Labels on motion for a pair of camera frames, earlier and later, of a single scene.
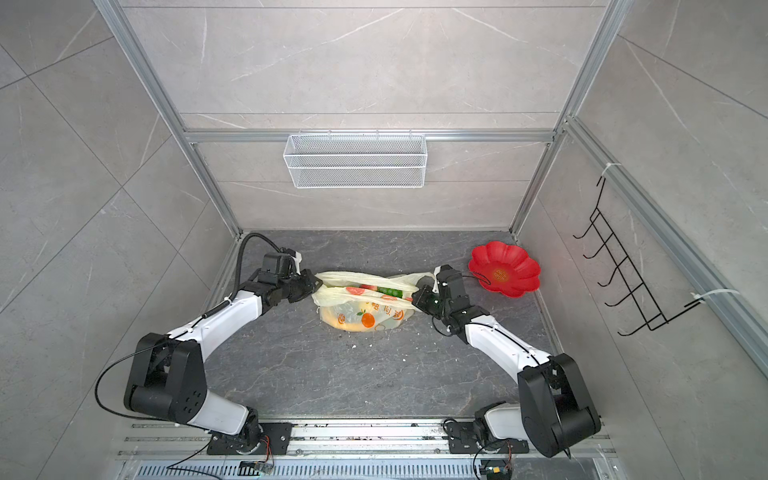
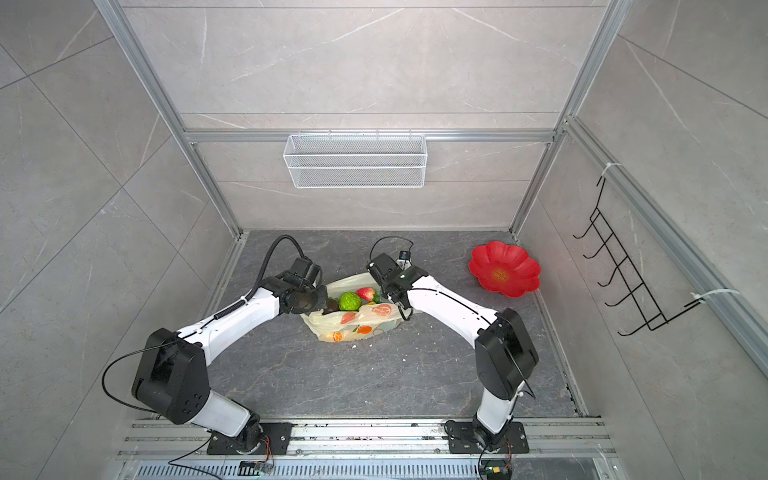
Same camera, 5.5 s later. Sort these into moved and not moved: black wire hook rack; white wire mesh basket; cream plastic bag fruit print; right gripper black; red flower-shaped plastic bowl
Moved: cream plastic bag fruit print; right gripper black
Not moved: red flower-shaped plastic bowl; white wire mesh basket; black wire hook rack
